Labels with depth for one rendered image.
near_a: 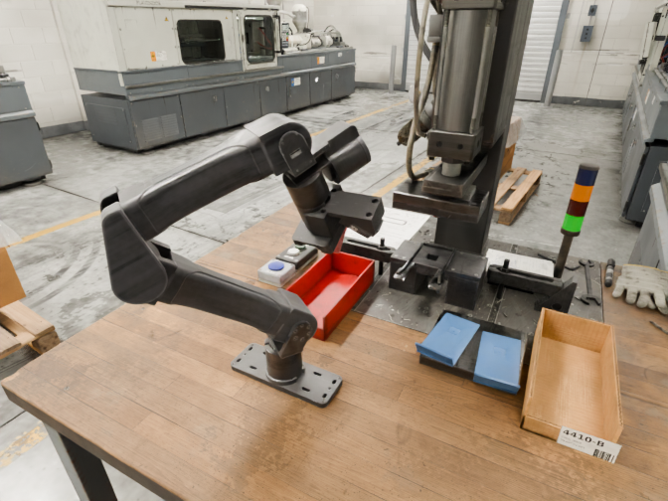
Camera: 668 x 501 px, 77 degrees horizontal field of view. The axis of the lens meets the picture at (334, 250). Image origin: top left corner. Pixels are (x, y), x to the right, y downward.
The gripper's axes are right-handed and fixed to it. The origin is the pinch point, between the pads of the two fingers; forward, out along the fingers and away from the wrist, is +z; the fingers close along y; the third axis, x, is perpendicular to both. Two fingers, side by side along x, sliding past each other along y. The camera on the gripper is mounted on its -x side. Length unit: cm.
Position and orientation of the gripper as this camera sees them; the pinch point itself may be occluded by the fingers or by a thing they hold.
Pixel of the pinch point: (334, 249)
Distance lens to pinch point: 74.9
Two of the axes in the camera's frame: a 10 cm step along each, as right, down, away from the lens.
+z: 2.5, 5.5, 8.0
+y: 3.8, -8.1, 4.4
